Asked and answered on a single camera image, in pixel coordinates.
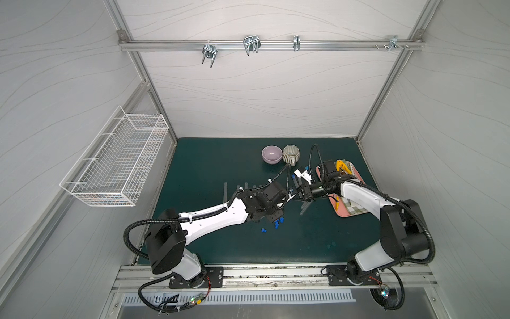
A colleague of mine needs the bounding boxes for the test tube one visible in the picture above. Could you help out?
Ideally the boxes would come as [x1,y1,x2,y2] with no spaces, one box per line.
[223,182,228,203]

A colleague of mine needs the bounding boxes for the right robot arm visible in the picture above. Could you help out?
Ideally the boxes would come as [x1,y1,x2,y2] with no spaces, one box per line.
[294,167,436,283]

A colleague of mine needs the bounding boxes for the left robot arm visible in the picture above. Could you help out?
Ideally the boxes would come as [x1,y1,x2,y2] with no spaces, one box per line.
[123,181,291,279]

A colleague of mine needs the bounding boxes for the test tube ten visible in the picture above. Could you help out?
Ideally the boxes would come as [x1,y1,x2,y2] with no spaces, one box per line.
[300,202,312,215]

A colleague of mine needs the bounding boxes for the test tube seven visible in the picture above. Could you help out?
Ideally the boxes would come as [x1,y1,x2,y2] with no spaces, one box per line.
[292,174,300,191]

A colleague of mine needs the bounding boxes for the yellow tongs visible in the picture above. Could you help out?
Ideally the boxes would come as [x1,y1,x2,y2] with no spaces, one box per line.
[335,159,353,175]

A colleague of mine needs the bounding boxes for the pink tray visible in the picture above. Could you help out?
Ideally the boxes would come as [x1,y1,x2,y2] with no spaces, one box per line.
[316,166,353,218]

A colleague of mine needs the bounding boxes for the checked cloth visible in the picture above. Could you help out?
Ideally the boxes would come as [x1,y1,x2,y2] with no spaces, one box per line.
[342,159,368,216]

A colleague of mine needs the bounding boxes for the grey ribbed mug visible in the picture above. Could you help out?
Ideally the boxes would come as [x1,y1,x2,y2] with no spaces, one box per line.
[282,144,300,167]

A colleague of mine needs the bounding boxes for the purple bowl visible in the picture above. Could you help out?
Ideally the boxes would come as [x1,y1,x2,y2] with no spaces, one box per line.
[262,145,283,165]

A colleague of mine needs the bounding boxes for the green table mat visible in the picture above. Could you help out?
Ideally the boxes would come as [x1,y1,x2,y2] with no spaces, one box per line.
[154,138,379,264]

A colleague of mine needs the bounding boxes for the metal clamp three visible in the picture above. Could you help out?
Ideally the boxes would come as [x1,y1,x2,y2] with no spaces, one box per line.
[293,35,301,52]

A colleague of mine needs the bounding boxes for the metal clamp four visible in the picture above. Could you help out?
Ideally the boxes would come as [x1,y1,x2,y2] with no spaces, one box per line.
[374,36,410,52]

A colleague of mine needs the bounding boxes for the metal clamp two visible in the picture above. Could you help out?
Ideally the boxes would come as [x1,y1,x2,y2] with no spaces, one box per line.
[243,35,261,56]

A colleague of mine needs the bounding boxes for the metal clamp one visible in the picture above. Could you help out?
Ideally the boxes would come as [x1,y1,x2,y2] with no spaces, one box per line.
[201,44,218,68]

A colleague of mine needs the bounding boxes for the aluminium cross bar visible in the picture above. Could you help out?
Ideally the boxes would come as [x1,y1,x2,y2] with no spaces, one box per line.
[120,38,426,52]

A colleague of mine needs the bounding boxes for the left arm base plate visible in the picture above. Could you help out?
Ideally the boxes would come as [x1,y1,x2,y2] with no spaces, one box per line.
[169,266,224,289]

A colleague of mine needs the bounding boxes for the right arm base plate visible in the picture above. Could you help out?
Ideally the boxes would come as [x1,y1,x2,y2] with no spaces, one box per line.
[320,263,382,287]

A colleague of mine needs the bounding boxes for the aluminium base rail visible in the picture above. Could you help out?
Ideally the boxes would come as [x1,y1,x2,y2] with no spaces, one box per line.
[111,263,439,293]

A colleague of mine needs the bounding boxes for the white wire basket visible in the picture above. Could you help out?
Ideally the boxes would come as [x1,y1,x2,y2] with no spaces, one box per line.
[60,106,169,207]

